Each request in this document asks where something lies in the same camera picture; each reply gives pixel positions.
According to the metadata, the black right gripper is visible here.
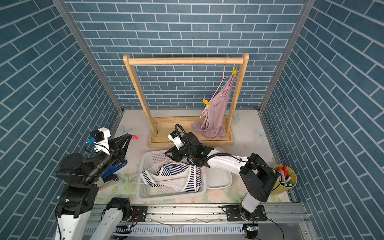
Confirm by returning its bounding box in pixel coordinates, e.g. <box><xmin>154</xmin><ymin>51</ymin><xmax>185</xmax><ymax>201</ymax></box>
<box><xmin>165</xmin><ymin>145</ymin><xmax>197</xmax><ymax>163</ymax></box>

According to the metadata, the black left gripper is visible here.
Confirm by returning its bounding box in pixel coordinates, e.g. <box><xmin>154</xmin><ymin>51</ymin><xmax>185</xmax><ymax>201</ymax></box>
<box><xmin>84</xmin><ymin>133</ymin><xmax>132</xmax><ymax>185</ymax></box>

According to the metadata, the blue white striped tank top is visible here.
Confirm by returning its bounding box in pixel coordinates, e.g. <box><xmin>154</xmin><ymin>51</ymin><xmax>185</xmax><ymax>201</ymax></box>
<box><xmin>140</xmin><ymin>162</ymin><xmax>202</xmax><ymax>193</ymax></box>

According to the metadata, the pink wire hanger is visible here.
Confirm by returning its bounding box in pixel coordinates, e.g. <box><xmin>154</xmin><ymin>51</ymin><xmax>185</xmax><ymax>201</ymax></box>
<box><xmin>127</xmin><ymin>159</ymin><xmax>206</xmax><ymax>189</ymax></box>

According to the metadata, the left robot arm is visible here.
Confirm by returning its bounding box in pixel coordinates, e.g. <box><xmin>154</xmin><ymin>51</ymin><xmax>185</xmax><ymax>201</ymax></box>
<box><xmin>55</xmin><ymin>130</ymin><xmax>134</xmax><ymax>240</ymax></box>

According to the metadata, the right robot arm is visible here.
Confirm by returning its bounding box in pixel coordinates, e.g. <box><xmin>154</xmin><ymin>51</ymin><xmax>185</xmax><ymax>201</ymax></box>
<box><xmin>165</xmin><ymin>124</ymin><xmax>278</xmax><ymax>221</ymax></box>

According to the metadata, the pink tank top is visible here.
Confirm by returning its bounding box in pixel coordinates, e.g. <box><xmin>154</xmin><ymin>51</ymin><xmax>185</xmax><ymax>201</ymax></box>
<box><xmin>191</xmin><ymin>75</ymin><xmax>236</xmax><ymax>139</ymax></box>

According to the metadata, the pink hanger with pink top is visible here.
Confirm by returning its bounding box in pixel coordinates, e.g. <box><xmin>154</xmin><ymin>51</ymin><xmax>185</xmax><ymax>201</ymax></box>
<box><xmin>200</xmin><ymin>57</ymin><xmax>233</xmax><ymax>119</ymax></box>

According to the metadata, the white plastic basket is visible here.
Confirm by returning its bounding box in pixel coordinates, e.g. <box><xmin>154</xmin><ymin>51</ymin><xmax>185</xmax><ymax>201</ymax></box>
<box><xmin>136</xmin><ymin>151</ymin><xmax>207</xmax><ymax>202</ymax></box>

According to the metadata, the blue stapler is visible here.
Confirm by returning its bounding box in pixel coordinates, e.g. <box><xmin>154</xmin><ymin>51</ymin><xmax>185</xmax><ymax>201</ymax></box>
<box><xmin>101</xmin><ymin>160</ymin><xmax>128</xmax><ymax>180</ymax></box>

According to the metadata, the wooden clothes rack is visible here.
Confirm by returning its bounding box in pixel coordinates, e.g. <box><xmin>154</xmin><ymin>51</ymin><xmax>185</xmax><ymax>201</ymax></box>
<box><xmin>123</xmin><ymin>53</ymin><xmax>250</xmax><ymax>150</ymax></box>

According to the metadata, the white stapler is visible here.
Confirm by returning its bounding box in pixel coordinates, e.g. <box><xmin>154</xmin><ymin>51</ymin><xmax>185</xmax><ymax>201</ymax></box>
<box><xmin>96</xmin><ymin>175</ymin><xmax>121</xmax><ymax>191</ymax></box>

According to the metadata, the white plastic tray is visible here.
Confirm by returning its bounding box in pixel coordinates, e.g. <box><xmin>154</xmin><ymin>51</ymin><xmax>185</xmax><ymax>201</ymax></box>
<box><xmin>206</xmin><ymin>156</ymin><xmax>233</xmax><ymax>190</ymax></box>

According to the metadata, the yellow clothespin lower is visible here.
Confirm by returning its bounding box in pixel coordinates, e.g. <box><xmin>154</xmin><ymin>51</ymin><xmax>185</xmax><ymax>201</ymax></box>
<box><xmin>202</xmin><ymin>99</ymin><xmax>211</xmax><ymax>107</ymax></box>

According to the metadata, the yellow clothespin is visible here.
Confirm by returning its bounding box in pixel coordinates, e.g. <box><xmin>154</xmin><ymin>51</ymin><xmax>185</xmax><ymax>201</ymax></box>
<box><xmin>202</xmin><ymin>99</ymin><xmax>211</xmax><ymax>107</ymax></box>
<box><xmin>233</xmin><ymin>67</ymin><xmax>239</xmax><ymax>78</ymax></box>

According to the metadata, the yellow clothespin upper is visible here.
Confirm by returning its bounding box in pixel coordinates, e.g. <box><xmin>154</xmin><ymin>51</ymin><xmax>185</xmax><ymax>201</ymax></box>
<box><xmin>233</xmin><ymin>67</ymin><xmax>239</xmax><ymax>78</ymax></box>

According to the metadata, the yellow cup with pens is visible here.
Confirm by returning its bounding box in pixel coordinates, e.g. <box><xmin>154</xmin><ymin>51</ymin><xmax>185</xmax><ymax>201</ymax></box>
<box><xmin>272</xmin><ymin>165</ymin><xmax>298</xmax><ymax>194</ymax></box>

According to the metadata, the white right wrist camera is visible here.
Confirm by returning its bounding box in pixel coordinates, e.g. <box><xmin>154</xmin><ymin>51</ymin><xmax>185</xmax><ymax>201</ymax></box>
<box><xmin>168</xmin><ymin>131</ymin><xmax>185</xmax><ymax>150</ymax></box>

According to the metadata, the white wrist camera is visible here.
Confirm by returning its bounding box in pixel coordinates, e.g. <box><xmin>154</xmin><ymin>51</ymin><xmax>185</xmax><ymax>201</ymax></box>
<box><xmin>168</xmin><ymin>131</ymin><xmax>185</xmax><ymax>150</ymax></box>
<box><xmin>86</xmin><ymin>128</ymin><xmax>111</xmax><ymax>155</ymax></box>

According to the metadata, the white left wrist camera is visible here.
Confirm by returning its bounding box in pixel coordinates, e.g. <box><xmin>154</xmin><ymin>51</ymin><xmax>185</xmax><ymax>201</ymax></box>
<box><xmin>86</xmin><ymin>128</ymin><xmax>111</xmax><ymax>155</ymax></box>

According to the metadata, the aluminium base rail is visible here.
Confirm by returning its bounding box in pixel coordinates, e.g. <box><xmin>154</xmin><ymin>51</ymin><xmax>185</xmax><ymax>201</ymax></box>
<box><xmin>112</xmin><ymin>203</ymin><xmax>317</xmax><ymax>240</ymax></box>

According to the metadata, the aluminium corner post left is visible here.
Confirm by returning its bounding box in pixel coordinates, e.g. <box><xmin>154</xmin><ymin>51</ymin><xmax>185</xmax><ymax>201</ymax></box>
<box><xmin>52</xmin><ymin>0</ymin><xmax>124</xmax><ymax>115</ymax></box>

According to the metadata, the aluminium corner post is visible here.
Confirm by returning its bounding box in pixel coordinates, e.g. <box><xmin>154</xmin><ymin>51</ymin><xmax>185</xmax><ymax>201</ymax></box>
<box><xmin>52</xmin><ymin>0</ymin><xmax>124</xmax><ymax>115</ymax></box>
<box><xmin>259</xmin><ymin>0</ymin><xmax>316</xmax><ymax>114</ymax></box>

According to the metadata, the aluminium corner post right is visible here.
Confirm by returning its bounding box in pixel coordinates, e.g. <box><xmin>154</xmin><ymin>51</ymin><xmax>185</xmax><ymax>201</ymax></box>
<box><xmin>259</xmin><ymin>0</ymin><xmax>316</xmax><ymax>114</ymax></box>

